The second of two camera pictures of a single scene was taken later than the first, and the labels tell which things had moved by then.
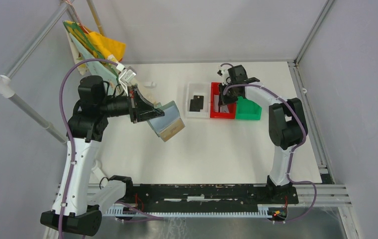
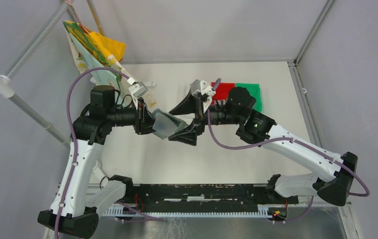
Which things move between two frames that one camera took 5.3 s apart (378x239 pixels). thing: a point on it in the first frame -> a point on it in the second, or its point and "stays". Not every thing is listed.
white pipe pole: [1, 82] stays
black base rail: [161, 196] stays
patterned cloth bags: [86, 45] stays
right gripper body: [230, 97] -> [202, 116]
